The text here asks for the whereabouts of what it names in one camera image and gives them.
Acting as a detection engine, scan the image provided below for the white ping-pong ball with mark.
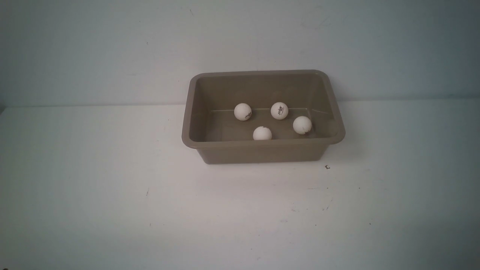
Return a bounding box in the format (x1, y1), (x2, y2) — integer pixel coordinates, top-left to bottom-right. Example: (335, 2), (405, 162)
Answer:
(234, 103), (252, 121)

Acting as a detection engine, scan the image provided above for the tan plastic bin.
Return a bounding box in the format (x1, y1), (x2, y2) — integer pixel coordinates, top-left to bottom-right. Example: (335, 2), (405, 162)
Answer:
(181, 70), (346, 164)

